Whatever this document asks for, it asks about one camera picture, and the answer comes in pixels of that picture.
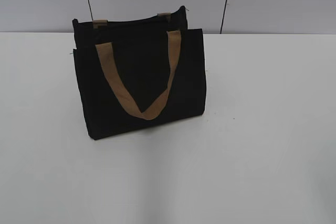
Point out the black canvas tote bag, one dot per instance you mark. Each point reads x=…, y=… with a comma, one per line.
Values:
x=141, y=58

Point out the tan front bag handle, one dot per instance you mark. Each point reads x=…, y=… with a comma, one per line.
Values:
x=108, y=66

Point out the tan bag handle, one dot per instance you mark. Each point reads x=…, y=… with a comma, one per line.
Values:
x=108, y=66
x=159, y=17

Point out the tan rear bag handle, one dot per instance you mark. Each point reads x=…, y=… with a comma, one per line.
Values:
x=159, y=17

